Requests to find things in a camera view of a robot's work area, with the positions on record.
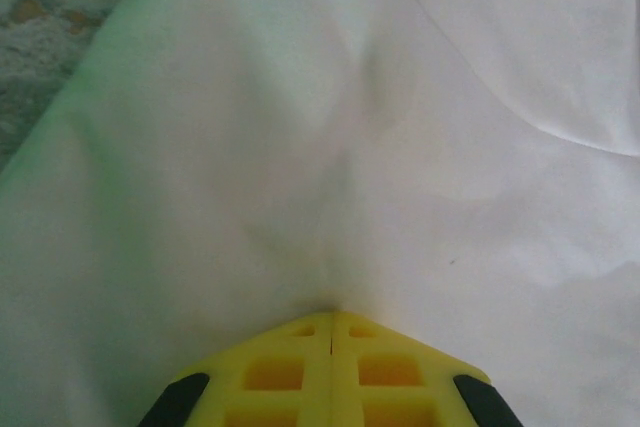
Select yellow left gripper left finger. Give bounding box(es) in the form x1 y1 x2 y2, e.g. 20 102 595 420
142 311 334 427

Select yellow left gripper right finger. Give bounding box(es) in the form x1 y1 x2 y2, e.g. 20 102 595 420
333 310 524 427

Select white t-shirt with red print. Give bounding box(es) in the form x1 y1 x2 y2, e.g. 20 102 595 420
0 0 640 427

